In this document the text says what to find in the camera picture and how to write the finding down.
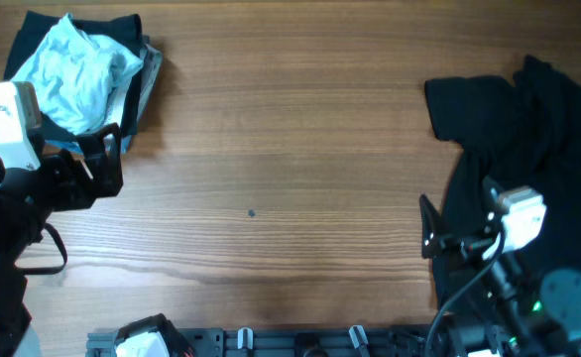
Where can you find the black garment on right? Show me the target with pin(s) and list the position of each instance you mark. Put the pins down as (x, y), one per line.
(523, 131)

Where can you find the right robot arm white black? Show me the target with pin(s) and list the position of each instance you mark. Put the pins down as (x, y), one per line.
(543, 317)

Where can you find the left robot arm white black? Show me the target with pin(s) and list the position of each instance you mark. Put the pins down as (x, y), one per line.
(21, 225)

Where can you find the folded grey garment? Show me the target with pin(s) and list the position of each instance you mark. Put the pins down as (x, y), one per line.
(153, 60)

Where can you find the white clip right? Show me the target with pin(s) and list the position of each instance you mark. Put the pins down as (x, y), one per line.
(358, 336)

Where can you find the light blue polo shirt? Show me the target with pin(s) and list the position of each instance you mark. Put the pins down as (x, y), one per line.
(74, 74)

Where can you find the white clip left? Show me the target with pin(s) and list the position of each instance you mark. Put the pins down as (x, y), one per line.
(245, 339)

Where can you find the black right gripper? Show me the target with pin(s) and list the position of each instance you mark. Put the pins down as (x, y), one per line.
(435, 240)

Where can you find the white clip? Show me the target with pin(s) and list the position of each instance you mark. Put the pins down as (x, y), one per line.
(245, 339)
(358, 336)

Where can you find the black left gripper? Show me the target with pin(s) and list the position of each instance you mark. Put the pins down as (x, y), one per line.
(106, 170)

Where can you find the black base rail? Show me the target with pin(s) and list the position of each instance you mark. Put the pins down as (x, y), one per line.
(387, 342)

